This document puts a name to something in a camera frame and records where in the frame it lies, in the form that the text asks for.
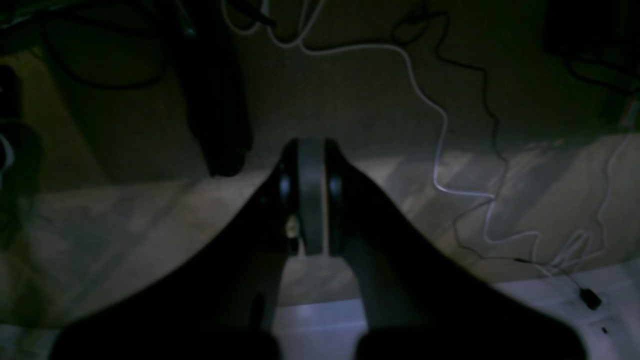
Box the black table leg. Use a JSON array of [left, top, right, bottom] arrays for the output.
[[174, 0, 253, 177]]

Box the white cable on floor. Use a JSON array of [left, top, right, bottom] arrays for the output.
[[220, 0, 640, 276]]

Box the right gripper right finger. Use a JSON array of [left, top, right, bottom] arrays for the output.
[[325, 140, 586, 360]]

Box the black cable on floor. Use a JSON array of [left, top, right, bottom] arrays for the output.
[[392, 10, 603, 311]]

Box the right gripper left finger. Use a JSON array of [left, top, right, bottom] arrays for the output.
[[50, 139, 326, 360]]

